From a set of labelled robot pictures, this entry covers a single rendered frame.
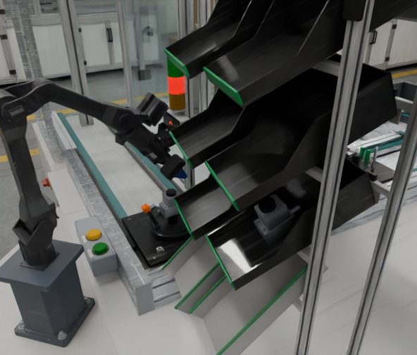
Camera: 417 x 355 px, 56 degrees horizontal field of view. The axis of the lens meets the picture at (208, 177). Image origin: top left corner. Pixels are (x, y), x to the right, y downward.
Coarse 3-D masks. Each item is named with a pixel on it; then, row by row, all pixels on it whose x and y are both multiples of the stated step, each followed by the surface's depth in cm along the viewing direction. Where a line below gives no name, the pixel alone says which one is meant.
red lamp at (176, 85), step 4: (168, 80) 116; (172, 80) 115; (176, 80) 115; (180, 80) 115; (184, 80) 116; (168, 84) 117; (172, 84) 115; (176, 84) 115; (180, 84) 116; (184, 84) 117; (168, 88) 117; (172, 88) 116; (176, 88) 116; (180, 88) 116; (184, 88) 117; (172, 92) 117; (176, 92) 116; (180, 92) 117; (184, 92) 118
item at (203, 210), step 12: (204, 180) 86; (192, 192) 87; (204, 192) 87; (216, 192) 85; (180, 204) 87; (192, 204) 85; (204, 204) 84; (216, 204) 82; (228, 204) 80; (192, 216) 82; (204, 216) 81; (216, 216) 76; (228, 216) 77; (192, 228) 80; (204, 228) 76
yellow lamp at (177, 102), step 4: (168, 92) 119; (172, 96) 118; (176, 96) 117; (180, 96) 117; (184, 96) 119; (172, 100) 118; (176, 100) 118; (180, 100) 118; (184, 100) 119; (172, 104) 119; (176, 104) 118; (180, 104) 119; (184, 104) 120; (172, 108) 120; (176, 108) 119; (180, 108) 119; (184, 108) 120
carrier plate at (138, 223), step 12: (132, 216) 121; (144, 216) 121; (132, 228) 116; (144, 228) 116; (132, 240) 114; (144, 240) 111; (156, 240) 111; (144, 252) 107; (156, 252) 107; (168, 252) 107; (156, 264) 104
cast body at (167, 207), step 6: (168, 192) 110; (174, 192) 110; (168, 198) 109; (162, 204) 112; (168, 204) 109; (174, 204) 110; (162, 210) 111; (168, 210) 110; (174, 210) 111; (168, 216) 111
